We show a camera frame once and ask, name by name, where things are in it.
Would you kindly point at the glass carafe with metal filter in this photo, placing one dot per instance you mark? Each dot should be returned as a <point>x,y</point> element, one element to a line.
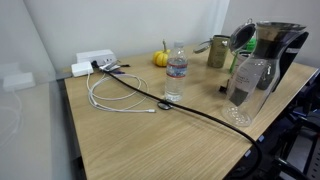
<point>253,86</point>

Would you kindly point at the translucent partition panel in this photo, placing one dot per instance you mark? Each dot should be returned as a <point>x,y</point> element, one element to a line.
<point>26,100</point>

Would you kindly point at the round clamp lid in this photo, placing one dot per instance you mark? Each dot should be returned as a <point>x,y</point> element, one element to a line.
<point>202,47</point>

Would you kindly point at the green plastic bottle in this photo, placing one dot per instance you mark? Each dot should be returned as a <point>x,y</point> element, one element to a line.
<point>250,45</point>

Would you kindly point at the gold metallic cup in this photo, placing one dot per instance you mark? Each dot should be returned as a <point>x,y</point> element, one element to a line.
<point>218,51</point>

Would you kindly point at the small round metal disc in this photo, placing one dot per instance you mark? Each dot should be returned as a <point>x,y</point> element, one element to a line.
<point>164,106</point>

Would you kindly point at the tall black thermos flask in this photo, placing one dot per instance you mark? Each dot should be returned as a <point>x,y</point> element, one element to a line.
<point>295,56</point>

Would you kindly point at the small black clip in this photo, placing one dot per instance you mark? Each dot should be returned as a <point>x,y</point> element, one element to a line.
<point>223,88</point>

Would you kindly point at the silver plug connector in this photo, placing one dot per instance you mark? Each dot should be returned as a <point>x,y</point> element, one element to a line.
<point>110,66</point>

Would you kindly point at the clear plastic water bottle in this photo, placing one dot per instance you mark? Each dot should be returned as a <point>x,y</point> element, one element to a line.
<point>175,73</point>

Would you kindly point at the round hinged tumbler lid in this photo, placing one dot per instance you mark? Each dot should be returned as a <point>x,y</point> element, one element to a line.
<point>241,36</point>

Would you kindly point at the white power adapter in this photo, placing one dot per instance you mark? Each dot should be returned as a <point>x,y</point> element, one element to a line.
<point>82,69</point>

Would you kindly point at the white power strip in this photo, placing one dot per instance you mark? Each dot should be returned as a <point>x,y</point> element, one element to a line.
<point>96,56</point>

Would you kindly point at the small yellow pumpkin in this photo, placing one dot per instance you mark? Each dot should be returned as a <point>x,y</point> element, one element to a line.
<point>160,58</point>

